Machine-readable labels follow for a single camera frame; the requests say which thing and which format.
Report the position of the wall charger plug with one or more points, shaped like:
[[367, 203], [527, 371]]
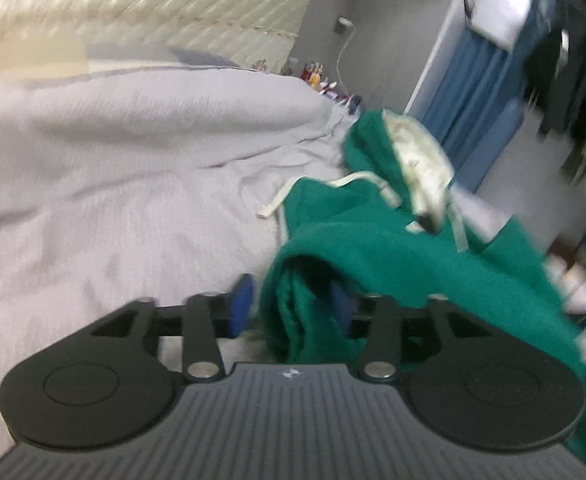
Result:
[[344, 24]]

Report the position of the black clothes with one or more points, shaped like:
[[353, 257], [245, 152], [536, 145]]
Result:
[[573, 60]]

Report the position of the blue curtain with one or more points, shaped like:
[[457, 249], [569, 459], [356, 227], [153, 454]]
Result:
[[478, 100]]

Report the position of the green hoodie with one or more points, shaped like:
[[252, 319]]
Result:
[[373, 240]]

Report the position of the grey bed cover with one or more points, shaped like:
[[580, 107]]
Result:
[[123, 170]]

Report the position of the cream quilted headboard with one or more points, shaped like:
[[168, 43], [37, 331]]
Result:
[[148, 0]]

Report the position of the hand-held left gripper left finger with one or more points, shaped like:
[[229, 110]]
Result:
[[242, 305]]

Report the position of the cluster of colourful bottles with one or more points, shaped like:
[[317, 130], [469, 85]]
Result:
[[318, 80]]

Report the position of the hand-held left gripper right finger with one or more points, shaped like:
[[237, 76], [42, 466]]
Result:
[[342, 307]]

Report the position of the grey pillow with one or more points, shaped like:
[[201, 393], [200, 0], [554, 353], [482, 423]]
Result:
[[208, 59]]

